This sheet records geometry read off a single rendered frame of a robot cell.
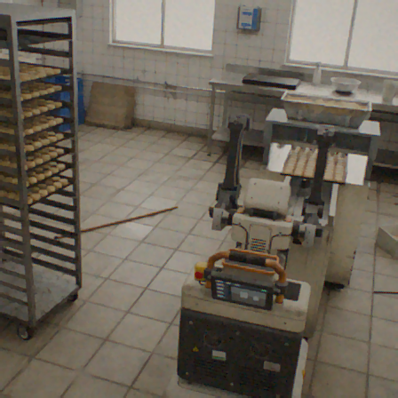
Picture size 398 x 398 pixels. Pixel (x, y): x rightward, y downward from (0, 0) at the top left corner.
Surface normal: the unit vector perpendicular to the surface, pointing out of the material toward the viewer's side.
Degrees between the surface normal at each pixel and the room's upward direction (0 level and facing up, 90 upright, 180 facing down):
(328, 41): 90
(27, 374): 0
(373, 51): 90
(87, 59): 90
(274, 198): 48
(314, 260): 90
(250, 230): 82
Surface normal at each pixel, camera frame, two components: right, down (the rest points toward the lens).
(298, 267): -0.28, 0.37
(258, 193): -0.16, -0.34
